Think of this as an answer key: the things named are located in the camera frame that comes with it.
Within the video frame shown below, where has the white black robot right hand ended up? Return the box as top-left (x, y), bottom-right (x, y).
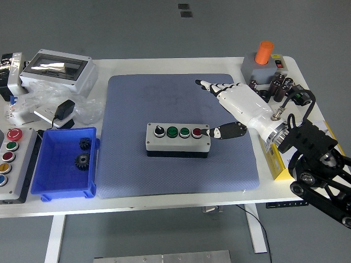
top-left (195, 79), bottom-right (278, 140)

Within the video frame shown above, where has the grey four-button control box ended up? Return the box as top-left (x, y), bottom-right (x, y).
top-left (145, 122), bottom-right (211, 159)

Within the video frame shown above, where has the grey five-button control box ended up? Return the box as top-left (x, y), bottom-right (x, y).
top-left (0, 127), bottom-right (43, 205)

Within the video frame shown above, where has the grey base block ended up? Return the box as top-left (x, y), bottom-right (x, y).
top-left (241, 52), bottom-right (288, 85)

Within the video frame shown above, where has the orange cylinder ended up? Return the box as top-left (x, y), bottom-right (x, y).
top-left (254, 41), bottom-right (274, 65)

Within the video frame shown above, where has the black module with green terminal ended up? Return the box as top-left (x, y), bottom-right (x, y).
top-left (286, 84), bottom-right (314, 107)

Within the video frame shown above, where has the yellow white carton box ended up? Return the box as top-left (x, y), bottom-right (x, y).
top-left (259, 120), bottom-right (346, 181)

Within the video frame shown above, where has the black table control panel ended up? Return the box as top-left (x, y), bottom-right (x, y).
top-left (265, 201), bottom-right (309, 209)

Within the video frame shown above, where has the grey-blue table mat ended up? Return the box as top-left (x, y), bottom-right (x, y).
top-left (96, 73), bottom-right (261, 199)

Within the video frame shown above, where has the white table leg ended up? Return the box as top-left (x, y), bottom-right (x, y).
top-left (245, 204), bottom-right (268, 254)
top-left (44, 215), bottom-right (66, 263)

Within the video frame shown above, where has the clear plastic bag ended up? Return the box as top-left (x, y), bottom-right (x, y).
top-left (16, 81), bottom-right (106, 125)

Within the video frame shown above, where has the small black bevel gear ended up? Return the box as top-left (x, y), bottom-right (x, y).
top-left (78, 137), bottom-right (93, 151)

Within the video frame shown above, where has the large black bevel gear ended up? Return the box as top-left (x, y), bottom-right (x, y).
top-left (74, 152), bottom-right (91, 171)

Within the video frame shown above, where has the grey metal plate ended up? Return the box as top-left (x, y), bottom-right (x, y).
top-left (93, 249), bottom-right (233, 263)

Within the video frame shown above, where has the black power adapter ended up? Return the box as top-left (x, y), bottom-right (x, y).
top-left (51, 99), bottom-right (76, 129)

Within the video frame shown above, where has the blue plastic bin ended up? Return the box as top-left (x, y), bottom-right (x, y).
top-left (30, 126), bottom-right (101, 203)

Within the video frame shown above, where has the white socket strip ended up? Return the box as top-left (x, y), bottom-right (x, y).
top-left (33, 105), bottom-right (76, 129)

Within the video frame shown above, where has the white blue circuit breaker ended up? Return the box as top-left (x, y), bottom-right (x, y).
top-left (4, 95), bottom-right (38, 127)

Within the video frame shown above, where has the silver black device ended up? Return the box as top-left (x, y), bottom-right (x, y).
top-left (0, 52), bottom-right (27, 102)

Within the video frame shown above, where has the black red rocker switch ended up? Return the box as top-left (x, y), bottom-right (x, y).
top-left (271, 54), bottom-right (285, 69)

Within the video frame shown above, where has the metal bracket under table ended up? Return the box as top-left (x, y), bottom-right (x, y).
top-left (202, 205), bottom-right (223, 214)

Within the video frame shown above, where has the thin black cable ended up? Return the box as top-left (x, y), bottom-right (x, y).
top-left (236, 204), bottom-right (273, 263)

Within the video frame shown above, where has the grey enclosure with clear window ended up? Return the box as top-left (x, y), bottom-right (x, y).
top-left (19, 48), bottom-right (99, 97)

